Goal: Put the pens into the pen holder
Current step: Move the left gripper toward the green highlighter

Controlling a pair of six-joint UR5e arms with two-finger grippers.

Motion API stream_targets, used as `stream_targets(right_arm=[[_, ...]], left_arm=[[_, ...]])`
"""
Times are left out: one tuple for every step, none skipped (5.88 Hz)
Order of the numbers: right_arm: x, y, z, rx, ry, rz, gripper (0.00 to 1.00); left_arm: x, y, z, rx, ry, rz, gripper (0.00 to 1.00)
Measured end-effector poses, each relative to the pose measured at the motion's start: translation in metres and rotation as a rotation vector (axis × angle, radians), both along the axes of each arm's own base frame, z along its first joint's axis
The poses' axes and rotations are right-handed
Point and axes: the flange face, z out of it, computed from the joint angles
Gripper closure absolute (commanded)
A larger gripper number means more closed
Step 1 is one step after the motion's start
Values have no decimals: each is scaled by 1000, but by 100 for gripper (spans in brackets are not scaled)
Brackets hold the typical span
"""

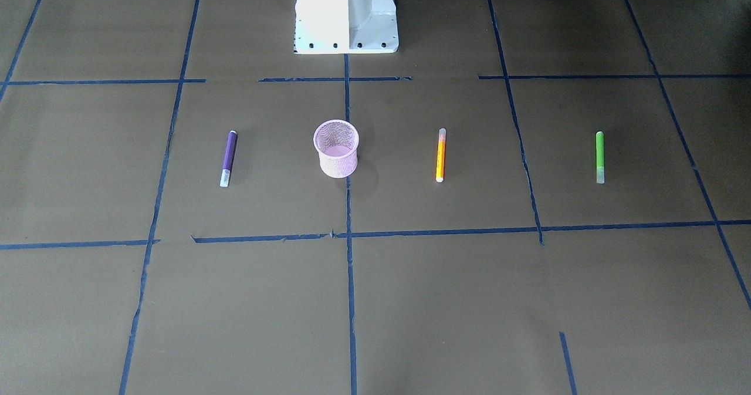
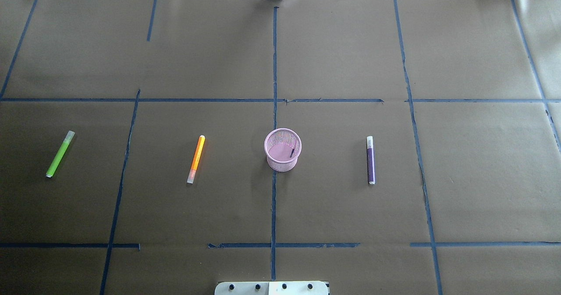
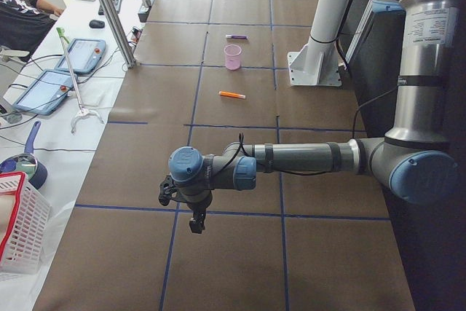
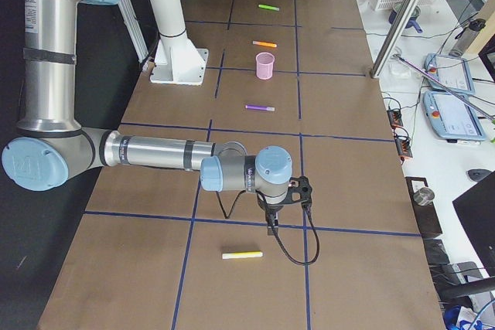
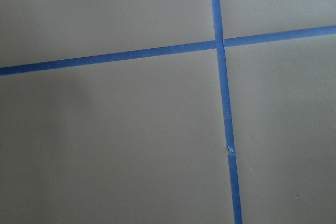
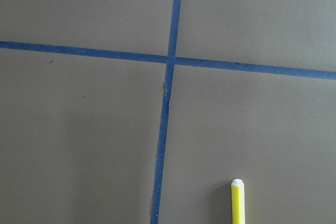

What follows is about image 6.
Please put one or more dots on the yellow highlighter pen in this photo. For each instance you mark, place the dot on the yellow highlighter pen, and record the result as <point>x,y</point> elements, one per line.
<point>238,201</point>

